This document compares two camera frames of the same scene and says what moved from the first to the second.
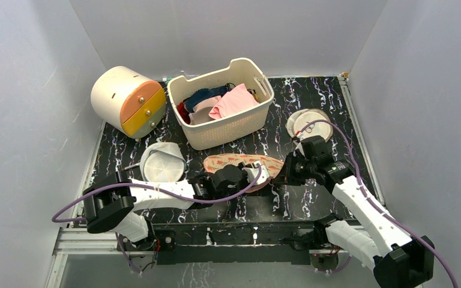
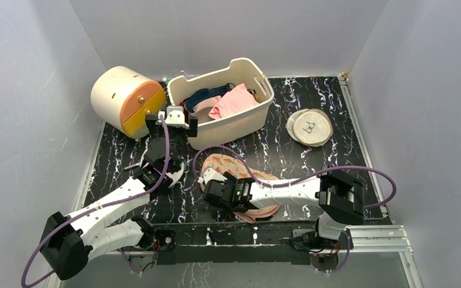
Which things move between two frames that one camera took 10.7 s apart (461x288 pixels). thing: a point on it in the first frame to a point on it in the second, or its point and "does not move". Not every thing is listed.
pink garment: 234,101 does not move
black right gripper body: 290,171 to 212,192
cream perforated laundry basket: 240,126 does not move
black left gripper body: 242,183 to 177,137
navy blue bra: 192,100 does not move
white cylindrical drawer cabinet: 129,100 does not move
